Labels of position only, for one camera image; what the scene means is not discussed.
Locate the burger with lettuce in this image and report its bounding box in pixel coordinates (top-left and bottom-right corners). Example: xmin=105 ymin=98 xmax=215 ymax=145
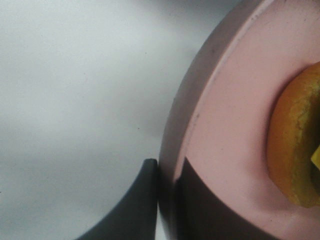
xmin=266 ymin=62 xmax=320 ymax=208

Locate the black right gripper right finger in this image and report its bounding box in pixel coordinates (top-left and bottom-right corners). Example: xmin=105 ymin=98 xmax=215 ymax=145
xmin=175 ymin=159 xmax=275 ymax=240

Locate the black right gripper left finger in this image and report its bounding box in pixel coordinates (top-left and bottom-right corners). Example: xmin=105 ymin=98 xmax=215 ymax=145
xmin=78 ymin=159 xmax=158 ymax=240

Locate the pink round plate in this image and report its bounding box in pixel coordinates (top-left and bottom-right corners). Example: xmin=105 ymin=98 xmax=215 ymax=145
xmin=159 ymin=0 xmax=320 ymax=240

